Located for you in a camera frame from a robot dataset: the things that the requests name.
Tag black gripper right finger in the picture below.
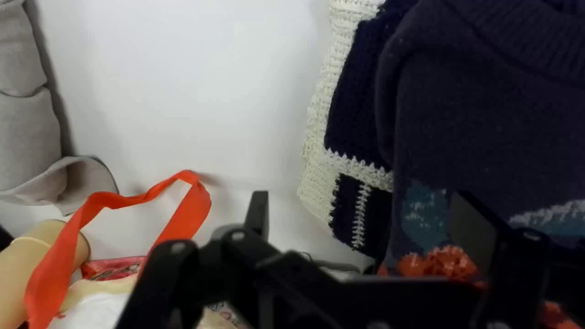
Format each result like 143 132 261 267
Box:
451 190 554 329

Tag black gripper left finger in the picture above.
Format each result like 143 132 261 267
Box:
115 190 289 329

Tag gray pants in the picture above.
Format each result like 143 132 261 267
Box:
0 0 121 216

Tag yellow plastic bottle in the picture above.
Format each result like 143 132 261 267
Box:
0 218 93 329

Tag navy knit sweater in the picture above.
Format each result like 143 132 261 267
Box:
371 0 585 329

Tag white and navy crocheted blanket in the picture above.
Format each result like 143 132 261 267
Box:
296 0 422 260

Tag floral bag with orange handles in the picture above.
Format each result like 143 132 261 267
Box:
24 168 245 329

